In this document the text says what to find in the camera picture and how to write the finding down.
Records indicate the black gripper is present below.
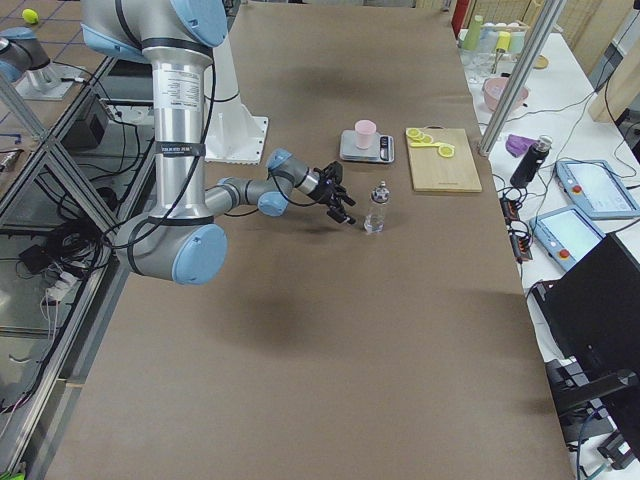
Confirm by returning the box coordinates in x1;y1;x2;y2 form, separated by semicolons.
308;169;356;225

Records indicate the glass sauce bottle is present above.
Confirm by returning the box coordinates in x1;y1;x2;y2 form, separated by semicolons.
364;180;390;234

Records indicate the pink plastic cup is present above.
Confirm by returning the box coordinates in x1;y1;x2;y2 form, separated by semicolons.
354;119;377;150

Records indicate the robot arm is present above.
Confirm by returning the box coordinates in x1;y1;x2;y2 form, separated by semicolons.
1;27;51;83
81;1;355;285

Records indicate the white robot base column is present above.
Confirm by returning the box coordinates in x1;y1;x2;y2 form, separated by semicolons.
204;38;269;164

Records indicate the grey kitchen scale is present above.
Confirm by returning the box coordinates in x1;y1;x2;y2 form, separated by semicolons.
339;129;396;164

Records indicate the green cup lying down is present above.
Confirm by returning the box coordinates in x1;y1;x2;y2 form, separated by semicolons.
461;15;484;51

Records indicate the yellow cup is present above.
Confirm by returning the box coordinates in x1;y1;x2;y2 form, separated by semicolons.
495;31;511;53

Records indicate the wooden cutting board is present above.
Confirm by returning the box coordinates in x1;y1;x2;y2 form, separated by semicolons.
405;127;482;193

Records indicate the middle lemon slice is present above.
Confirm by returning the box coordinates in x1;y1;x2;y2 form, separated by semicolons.
417;132;433;144

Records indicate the lemon slice on knife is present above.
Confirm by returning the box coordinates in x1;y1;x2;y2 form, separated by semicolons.
437;143;455;158

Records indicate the black power strip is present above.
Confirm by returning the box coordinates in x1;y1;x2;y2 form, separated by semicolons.
500;197;533;264

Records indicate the purple cloth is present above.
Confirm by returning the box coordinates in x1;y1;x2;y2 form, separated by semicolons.
505;134;537;158

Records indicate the pink bowl with ice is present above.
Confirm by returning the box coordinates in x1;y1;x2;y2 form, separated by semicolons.
482;77;530;111

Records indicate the black thermos bottle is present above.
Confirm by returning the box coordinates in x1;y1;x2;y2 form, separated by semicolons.
510;135;552;189

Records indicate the near teach pendant tablet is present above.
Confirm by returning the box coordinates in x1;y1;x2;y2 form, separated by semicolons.
529;206;605;272

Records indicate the teach pendant tablet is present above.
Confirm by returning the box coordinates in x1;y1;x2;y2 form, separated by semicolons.
555;160;639;220
529;206;605;272

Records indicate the far teach pendant tablet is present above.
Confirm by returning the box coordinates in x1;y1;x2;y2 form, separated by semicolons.
555;160;639;220

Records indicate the black monitor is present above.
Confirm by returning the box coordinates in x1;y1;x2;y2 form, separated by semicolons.
534;234;639;455

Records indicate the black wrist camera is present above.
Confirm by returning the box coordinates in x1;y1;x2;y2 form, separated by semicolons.
319;161;343;185

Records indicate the aluminium frame post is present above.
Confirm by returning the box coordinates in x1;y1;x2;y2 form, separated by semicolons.
478;0;566;157

